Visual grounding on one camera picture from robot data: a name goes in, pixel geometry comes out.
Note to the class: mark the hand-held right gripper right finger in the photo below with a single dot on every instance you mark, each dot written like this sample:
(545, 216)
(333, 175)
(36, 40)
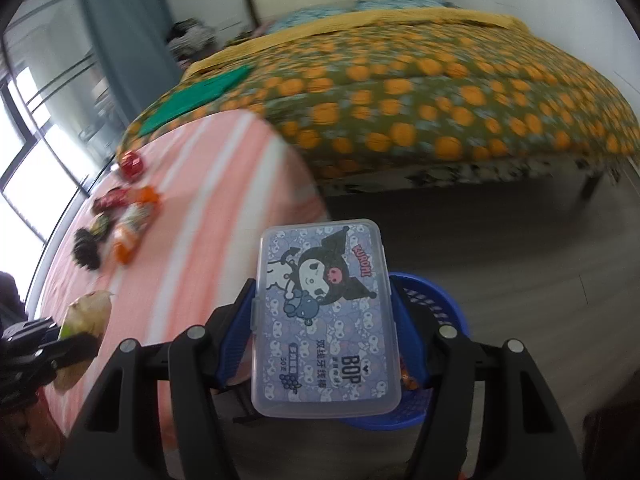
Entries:
(410, 332)

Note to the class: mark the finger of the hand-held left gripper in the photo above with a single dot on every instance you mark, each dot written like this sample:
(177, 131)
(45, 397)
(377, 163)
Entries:
(30, 331)
(72, 350)

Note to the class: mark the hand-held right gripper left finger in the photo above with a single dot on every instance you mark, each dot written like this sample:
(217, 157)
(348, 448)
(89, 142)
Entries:
(235, 340)

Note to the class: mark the yellow green snack packet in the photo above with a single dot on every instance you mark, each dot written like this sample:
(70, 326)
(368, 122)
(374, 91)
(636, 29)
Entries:
(85, 315)

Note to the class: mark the blue plastic basket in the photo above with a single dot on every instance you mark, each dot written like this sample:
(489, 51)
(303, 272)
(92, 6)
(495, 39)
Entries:
(442, 300)

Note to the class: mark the clear cartoon print plastic box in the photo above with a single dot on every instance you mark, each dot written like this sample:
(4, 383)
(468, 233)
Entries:
(325, 320)

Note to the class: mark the gold coffee packet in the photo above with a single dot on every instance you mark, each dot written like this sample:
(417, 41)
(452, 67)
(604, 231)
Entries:
(102, 225)

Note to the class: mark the dark cloth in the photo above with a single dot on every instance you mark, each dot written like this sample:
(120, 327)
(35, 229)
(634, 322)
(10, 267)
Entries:
(10, 295)

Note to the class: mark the black spiky ball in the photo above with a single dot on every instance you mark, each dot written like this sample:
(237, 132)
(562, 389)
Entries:
(86, 252)

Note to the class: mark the orange white snack packet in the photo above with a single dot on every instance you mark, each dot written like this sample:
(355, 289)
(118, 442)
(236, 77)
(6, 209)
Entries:
(130, 232)

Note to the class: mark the striped orange white tablecloth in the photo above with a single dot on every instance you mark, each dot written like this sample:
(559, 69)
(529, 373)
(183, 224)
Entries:
(200, 210)

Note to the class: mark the red snack wrapper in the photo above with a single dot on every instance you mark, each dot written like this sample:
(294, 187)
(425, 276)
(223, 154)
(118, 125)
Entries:
(111, 200)

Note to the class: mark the bed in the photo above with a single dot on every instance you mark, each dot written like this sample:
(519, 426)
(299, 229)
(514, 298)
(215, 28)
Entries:
(450, 172)

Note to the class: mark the crushed red drink can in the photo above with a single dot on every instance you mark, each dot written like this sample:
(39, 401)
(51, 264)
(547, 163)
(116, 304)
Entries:
(131, 166)

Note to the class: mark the black framed window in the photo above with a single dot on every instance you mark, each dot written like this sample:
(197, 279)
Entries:
(30, 125)

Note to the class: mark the green towel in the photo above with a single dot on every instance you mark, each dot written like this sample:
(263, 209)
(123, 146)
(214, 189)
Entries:
(195, 97)

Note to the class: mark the orange print green quilt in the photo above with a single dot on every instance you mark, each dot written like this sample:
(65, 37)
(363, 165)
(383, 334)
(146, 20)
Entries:
(400, 85)

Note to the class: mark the pile of clothes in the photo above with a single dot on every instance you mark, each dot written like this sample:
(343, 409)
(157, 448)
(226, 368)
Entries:
(192, 37)

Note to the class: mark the yellow blanket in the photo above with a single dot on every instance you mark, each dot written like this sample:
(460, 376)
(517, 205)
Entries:
(325, 24)

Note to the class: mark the blue grey curtain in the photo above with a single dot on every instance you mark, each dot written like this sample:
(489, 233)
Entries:
(125, 20)

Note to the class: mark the blue patterned pillow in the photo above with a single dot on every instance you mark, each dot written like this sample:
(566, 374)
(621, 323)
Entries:
(400, 2)
(315, 19)

